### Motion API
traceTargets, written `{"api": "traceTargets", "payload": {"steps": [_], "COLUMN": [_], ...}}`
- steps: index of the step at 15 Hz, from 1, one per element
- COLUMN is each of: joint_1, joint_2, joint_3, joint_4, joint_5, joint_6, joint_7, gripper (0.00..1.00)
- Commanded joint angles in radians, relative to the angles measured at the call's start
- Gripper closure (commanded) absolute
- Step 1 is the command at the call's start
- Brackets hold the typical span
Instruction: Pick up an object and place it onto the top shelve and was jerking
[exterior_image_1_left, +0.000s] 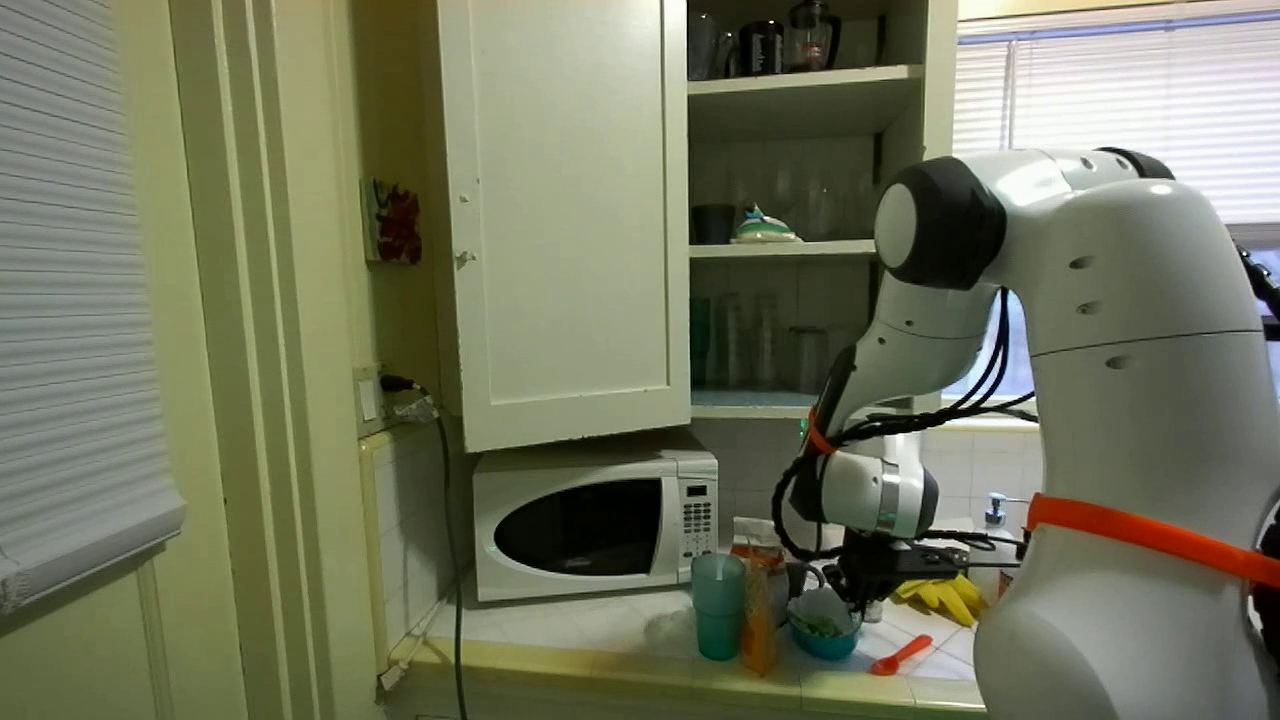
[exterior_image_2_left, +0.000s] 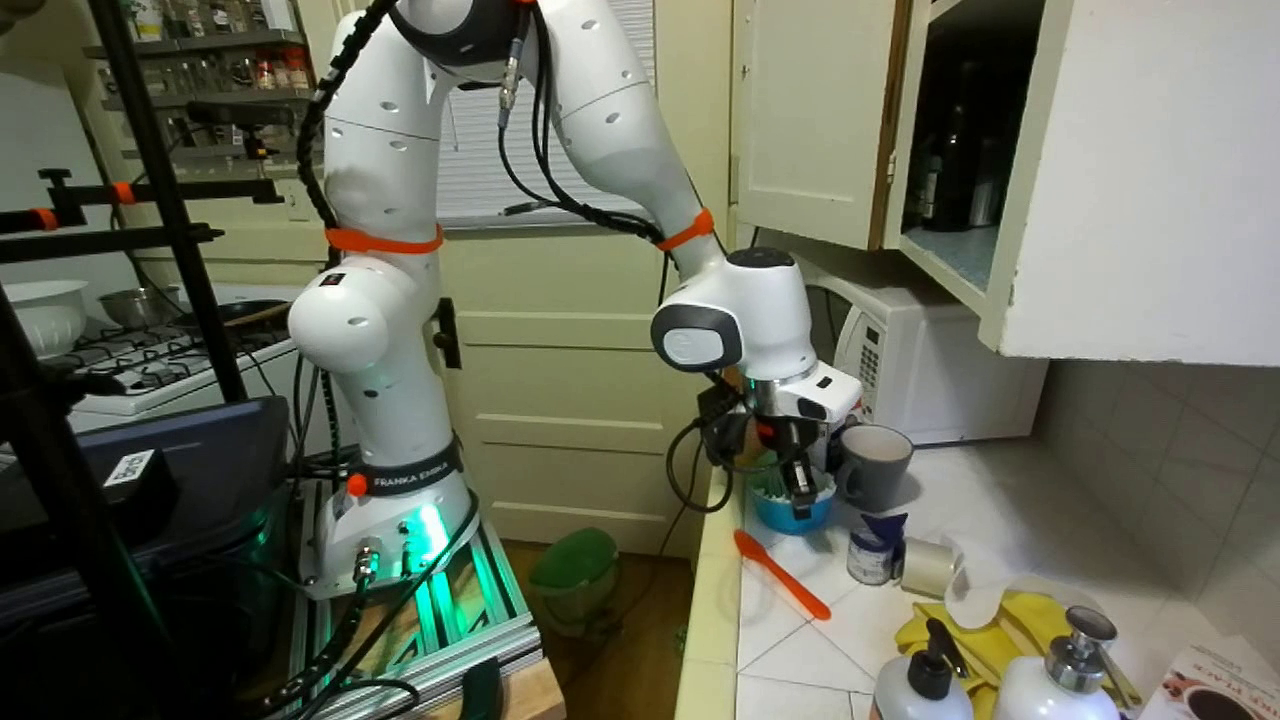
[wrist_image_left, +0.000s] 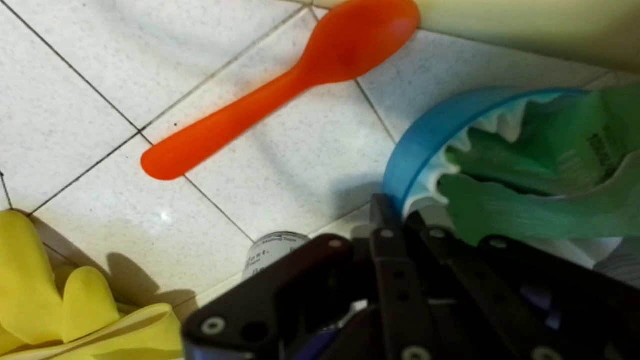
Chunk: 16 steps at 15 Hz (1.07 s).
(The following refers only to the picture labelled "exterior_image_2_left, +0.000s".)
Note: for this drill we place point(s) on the soap bottle with black pump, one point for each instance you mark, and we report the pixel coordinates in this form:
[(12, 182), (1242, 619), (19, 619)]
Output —
[(920, 692)]

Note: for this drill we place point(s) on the spice shelf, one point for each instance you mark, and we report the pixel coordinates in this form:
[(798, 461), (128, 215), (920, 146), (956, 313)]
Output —
[(224, 102)]

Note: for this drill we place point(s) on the green bucket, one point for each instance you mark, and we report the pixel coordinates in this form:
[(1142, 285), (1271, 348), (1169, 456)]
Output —
[(577, 575)]

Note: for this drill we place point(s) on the grey mug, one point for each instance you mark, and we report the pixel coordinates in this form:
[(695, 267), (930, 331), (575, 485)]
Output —
[(874, 472)]

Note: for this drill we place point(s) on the white open cabinet door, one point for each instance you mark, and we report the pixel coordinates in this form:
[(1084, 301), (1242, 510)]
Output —
[(1161, 174)]

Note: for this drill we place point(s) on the white pot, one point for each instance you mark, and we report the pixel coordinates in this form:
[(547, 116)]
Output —
[(47, 322)]

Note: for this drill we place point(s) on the white closed cabinet door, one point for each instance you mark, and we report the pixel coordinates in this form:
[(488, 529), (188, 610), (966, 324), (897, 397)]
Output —
[(813, 120)]

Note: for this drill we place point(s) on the white tape roll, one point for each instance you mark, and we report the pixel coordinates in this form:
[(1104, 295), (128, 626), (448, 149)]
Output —
[(935, 570)]

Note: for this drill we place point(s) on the small metal pot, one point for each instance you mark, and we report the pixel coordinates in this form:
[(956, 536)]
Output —
[(124, 304)]

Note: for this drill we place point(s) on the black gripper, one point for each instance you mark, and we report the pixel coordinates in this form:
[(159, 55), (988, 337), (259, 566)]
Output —
[(793, 434)]

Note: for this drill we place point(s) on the yellow rubber gloves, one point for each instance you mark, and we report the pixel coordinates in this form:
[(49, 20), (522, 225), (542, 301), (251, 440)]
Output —
[(994, 645)]

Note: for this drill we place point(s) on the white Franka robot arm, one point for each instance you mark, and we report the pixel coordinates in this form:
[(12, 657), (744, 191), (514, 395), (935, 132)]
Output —
[(387, 361)]

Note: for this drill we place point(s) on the blue bowl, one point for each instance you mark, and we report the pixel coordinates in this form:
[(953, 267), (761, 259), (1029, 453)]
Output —
[(784, 521)]

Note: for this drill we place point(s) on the black metal camera stand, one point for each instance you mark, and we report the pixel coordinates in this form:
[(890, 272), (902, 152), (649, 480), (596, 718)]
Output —
[(161, 174)]

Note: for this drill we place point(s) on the black box with white label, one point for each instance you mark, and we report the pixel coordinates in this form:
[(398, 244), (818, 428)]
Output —
[(134, 479)]

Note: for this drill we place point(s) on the orange spatula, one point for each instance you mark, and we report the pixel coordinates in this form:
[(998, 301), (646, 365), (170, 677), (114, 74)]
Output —
[(781, 575)]

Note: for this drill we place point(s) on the white microwave oven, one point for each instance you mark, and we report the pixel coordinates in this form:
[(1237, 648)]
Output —
[(946, 361)]

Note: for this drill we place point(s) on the kitchen stove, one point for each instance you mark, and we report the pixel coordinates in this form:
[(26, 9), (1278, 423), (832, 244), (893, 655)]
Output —
[(161, 361)]

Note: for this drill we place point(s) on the aluminium robot mounting stand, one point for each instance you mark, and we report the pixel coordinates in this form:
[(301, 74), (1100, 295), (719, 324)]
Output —
[(455, 626)]

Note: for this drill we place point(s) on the white wall cabinet with shelves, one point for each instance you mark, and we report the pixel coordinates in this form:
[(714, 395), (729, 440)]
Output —
[(948, 259)]

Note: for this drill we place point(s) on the white door window blind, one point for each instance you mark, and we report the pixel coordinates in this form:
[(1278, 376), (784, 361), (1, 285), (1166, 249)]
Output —
[(469, 162)]

